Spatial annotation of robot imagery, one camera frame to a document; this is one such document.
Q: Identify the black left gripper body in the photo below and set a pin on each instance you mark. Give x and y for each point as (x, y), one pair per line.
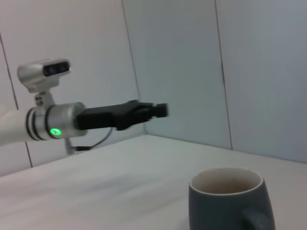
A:
(115, 116)

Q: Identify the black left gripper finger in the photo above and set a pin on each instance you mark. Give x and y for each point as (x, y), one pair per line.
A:
(161, 110)

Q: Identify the grey ceramic cup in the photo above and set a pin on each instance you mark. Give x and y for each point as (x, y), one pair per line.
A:
(211, 210)

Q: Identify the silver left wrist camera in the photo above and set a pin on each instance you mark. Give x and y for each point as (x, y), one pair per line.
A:
(31, 74)

